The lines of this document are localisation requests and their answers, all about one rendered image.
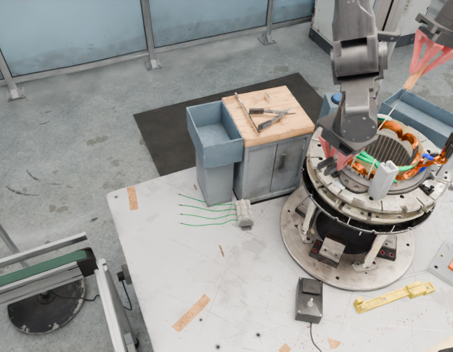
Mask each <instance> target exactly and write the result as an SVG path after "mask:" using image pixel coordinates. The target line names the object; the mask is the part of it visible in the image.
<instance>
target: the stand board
mask: <svg viewBox="0 0 453 352"><path fill-rule="evenodd" d="M264 92H266V93H267V94H268V95H269V97H270V103H267V101H266V99H265V98H264ZM238 96H239V98H240V99H241V101H242V103H243V105H244V106H245V108H246V110H247V111H248V113H249V108H264V109H265V110H282V111H283V110H287V109H290V108H293V110H290V111H288V112H296V114H294V115H285V116H283V118H284V119H283V123H282V124H281V123H280V121H279V120H277V121H276V122H274V123H272V124H271V126H269V127H266V128H264V129H262V130H260V131H259V132H260V135H259V137H258V136H257V134H256V133H255V131H254V129H253V128H252V126H251V124H250V122H249V121H248V119H247V117H246V115H245V113H244V112H243V110H242V108H241V107H240V105H239V103H238V101H237V100H236V98H235V96H228V97H224V98H222V100H223V101H224V103H225V105H226V107H227V108H228V110H229V112H230V114H231V116H232V117H233V120H234V121H235V123H236V125H237V127H238V129H239V131H240V133H241V134H242V136H243V138H244V141H243V145H244V147H251V146H254V145H260V144H264V143H267V142H273V141H276V140H281V139H285V138H290V137H294V136H298V135H303V134H307V133H312V132H314V129H315V125H314V124H313V122H312V121H311V120H310V118H309V116H307V114H306V113H305V111H304V110H303V108H302V107H301V106H300V105H299V103H298V102H297V100H296V99H295V98H294V96H293V95H292V93H291V92H290V91H289V90H288V88H287V87H286V86H282V87H275V88H271V89H265V90H261V91H254V92H250V93H246V94H239V95H238ZM250 116H251V118H252V120H253V122H254V123H255V125H256V127H257V128H258V124H261V123H263V122H265V121H268V120H272V119H273V118H274V117H276V116H277V114H269V113H264V114H259V115H250Z"/></svg>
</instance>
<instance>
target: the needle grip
mask: <svg viewBox="0 0 453 352"><path fill-rule="evenodd" d="M427 64H428V63H427ZM427 64H425V65H424V66H423V67H422V68H421V69H420V70H419V71H417V72H416V73H415V74H414V75H412V74H410V76H409V78H408V79H407V80H406V82H405V84H404V85H403V86H404V88H406V89H409V90H411V89H412V88H413V86H414V85H415V83H416V81H417V80H418V78H419V77H420V75H421V74H422V72H423V71H424V69H425V68H426V66H427Z"/></svg>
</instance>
